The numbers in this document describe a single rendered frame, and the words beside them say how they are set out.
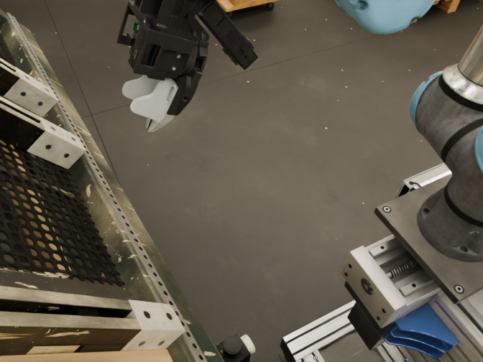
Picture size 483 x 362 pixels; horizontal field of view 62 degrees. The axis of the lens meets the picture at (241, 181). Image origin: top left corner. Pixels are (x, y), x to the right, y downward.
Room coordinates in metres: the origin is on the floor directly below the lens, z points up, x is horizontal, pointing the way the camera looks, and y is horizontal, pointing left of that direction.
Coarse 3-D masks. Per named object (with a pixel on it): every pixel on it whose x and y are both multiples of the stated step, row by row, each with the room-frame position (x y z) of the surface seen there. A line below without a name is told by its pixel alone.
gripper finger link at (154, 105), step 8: (160, 80) 0.40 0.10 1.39; (168, 80) 0.40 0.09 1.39; (160, 88) 0.40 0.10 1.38; (168, 88) 0.40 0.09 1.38; (176, 88) 0.40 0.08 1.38; (144, 96) 0.39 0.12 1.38; (152, 96) 0.39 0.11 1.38; (160, 96) 0.40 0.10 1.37; (168, 96) 0.41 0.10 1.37; (136, 104) 0.38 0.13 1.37; (144, 104) 0.39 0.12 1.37; (152, 104) 0.39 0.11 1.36; (160, 104) 0.40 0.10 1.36; (168, 104) 0.40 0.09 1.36; (136, 112) 0.38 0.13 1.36; (144, 112) 0.39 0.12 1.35; (152, 112) 0.39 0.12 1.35; (160, 112) 0.40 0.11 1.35; (152, 120) 0.41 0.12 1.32; (160, 120) 0.40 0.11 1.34; (168, 120) 0.40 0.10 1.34; (152, 128) 0.40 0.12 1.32
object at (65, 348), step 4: (32, 348) 0.17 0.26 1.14; (36, 348) 0.17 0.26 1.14; (40, 348) 0.17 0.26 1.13; (44, 348) 0.17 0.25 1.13; (48, 348) 0.17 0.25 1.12; (52, 348) 0.17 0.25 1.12; (56, 348) 0.18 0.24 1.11; (60, 348) 0.18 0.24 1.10; (64, 348) 0.18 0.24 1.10; (68, 348) 0.18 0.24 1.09; (72, 348) 0.18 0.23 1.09; (76, 348) 0.19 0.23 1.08; (28, 352) 0.16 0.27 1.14; (32, 352) 0.16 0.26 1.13; (36, 352) 0.17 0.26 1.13; (40, 352) 0.17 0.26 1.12; (44, 352) 0.17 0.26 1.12; (48, 352) 0.17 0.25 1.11; (52, 352) 0.17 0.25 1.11; (56, 352) 0.17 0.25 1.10; (60, 352) 0.18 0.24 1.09; (64, 352) 0.18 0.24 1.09; (68, 352) 0.18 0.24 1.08; (72, 352) 0.18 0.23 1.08
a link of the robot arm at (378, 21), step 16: (336, 0) 0.35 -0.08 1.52; (352, 0) 0.32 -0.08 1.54; (368, 0) 0.31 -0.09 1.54; (384, 0) 0.32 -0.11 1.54; (400, 0) 0.32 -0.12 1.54; (416, 0) 0.32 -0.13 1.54; (432, 0) 0.33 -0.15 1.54; (352, 16) 0.33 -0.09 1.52; (368, 16) 0.31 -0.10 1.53; (384, 16) 0.32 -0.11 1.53; (400, 16) 0.32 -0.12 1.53; (416, 16) 0.32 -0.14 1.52; (384, 32) 0.32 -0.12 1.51
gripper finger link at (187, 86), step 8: (192, 72) 0.40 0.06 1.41; (200, 72) 0.41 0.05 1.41; (176, 80) 0.41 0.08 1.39; (184, 80) 0.40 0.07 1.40; (192, 80) 0.40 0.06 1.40; (184, 88) 0.39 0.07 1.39; (192, 88) 0.39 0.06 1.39; (176, 96) 0.40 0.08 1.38; (184, 96) 0.39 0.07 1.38; (192, 96) 0.39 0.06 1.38; (176, 104) 0.40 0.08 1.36; (184, 104) 0.39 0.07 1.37; (168, 112) 0.39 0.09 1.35; (176, 112) 0.40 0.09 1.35
